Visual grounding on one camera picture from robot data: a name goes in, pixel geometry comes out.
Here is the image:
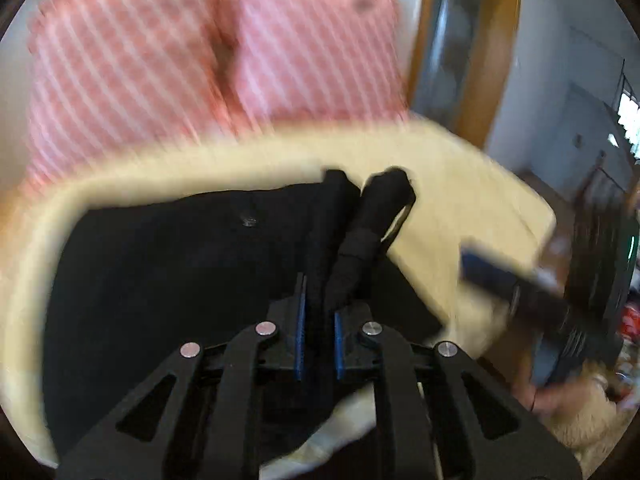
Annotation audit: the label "wooden door frame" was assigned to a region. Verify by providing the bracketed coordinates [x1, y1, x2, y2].
[407, 0, 523, 148]

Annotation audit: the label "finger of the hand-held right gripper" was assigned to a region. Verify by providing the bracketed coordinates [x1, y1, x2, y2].
[459, 245, 566, 317]

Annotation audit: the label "person's right hand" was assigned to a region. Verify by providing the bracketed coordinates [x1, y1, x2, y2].
[520, 370, 608, 418]

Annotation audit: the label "black pants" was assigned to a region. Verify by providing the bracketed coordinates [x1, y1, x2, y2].
[42, 166, 446, 460]

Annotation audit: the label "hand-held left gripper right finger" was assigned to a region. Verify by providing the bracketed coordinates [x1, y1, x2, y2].
[334, 299, 583, 480]

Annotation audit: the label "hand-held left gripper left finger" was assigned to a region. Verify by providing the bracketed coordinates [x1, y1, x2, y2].
[59, 273, 308, 480]

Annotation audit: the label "cream blanket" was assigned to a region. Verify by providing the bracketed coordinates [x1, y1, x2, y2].
[0, 119, 558, 480]

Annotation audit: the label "pink striped pillow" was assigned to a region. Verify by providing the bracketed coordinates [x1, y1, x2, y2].
[25, 0, 241, 181]
[230, 0, 408, 123]

